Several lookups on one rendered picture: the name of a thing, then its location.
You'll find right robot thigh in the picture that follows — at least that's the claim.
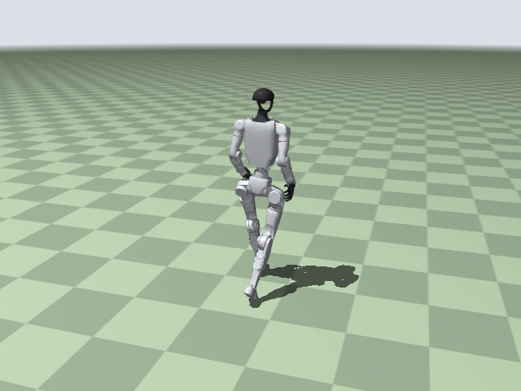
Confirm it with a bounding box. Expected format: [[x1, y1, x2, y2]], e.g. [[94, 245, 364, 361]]
[[257, 185, 285, 250]]

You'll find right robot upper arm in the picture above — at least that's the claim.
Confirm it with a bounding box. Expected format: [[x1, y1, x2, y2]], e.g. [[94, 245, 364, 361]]
[[275, 122, 291, 167]]

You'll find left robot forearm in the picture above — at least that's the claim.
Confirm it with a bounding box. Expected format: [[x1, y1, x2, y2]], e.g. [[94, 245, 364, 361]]
[[230, 158, 248, 176]]

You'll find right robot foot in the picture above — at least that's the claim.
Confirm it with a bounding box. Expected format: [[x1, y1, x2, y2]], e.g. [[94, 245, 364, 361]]
[[243, 286, 259, 301]]

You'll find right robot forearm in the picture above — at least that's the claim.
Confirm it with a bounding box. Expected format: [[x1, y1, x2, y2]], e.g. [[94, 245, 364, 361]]
[[281, 156, 296, 187]]

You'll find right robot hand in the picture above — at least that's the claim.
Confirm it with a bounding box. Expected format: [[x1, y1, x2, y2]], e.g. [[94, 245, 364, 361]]
[[284, 183, 296, 202]]

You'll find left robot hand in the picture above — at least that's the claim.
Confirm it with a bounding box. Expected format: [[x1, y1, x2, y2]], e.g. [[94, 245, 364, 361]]
[[242, 167, 253, 179]]

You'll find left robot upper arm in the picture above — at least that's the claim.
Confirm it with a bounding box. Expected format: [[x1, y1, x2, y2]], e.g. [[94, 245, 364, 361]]
[[229, 119, 247, 160]]

